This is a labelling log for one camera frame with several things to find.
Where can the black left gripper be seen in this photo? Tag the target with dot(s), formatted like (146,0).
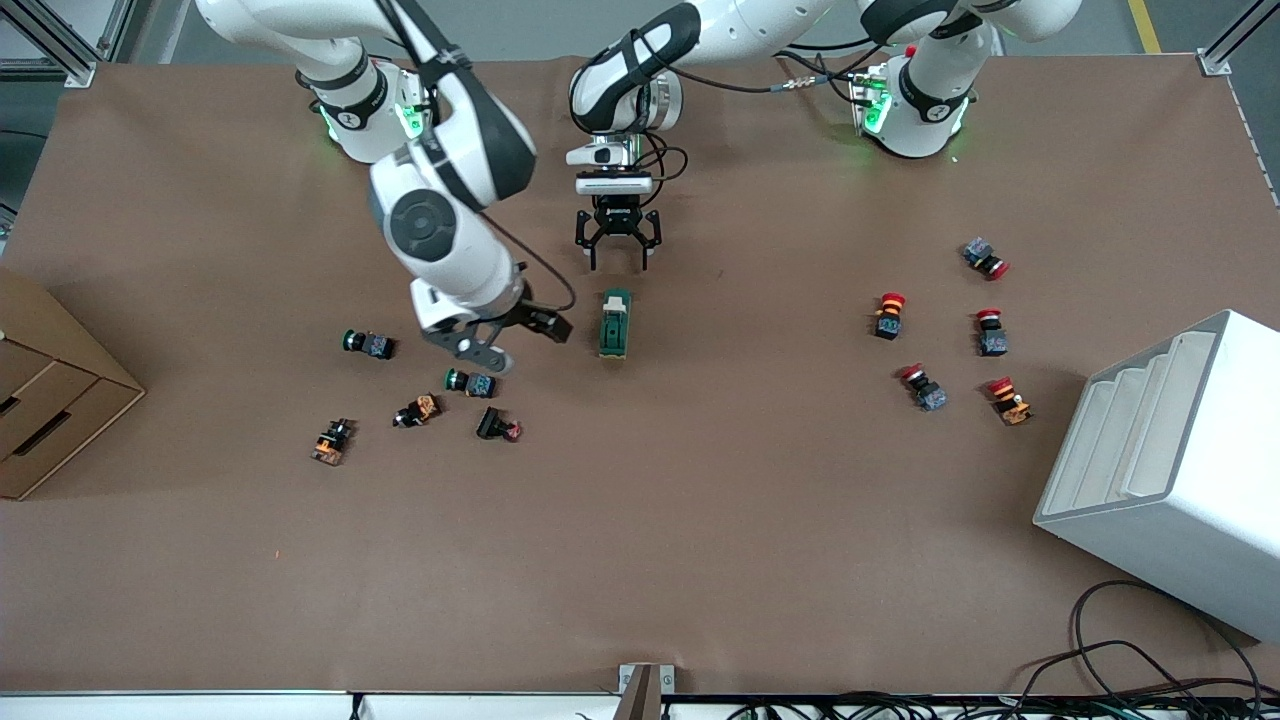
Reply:
(617,214)

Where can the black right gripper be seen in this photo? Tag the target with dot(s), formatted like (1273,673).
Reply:
(528,316)

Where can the green load switch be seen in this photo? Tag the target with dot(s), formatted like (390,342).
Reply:
(615,325)

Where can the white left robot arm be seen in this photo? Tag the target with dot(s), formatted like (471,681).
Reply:
(745,20)

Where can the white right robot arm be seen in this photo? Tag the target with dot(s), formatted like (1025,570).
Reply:
(430,225)

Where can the green push button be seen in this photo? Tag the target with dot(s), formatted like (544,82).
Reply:
(370,344)
(472,384)

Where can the brown table mat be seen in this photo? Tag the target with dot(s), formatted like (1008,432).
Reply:
(700,520)

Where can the red emergency stop button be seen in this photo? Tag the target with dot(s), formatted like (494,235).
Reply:
(991,335)
(1009,401)
(888,316)
(984,257)
(924,388)

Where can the cardboard box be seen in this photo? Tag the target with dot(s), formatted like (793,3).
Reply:
(50,390)

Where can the black switch with red block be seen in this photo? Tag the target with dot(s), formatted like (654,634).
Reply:
(495,424)

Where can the black orange selector switch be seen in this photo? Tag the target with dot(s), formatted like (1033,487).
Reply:
(332,442)
(420,410)

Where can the metal bracket with post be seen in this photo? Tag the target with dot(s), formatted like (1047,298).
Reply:
(643,695)

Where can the white table edge rail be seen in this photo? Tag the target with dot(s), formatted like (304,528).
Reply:
(200,708)

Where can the aluminium frame profile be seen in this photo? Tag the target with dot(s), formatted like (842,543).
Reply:
(1215,62)
(118,25)
(80,75)

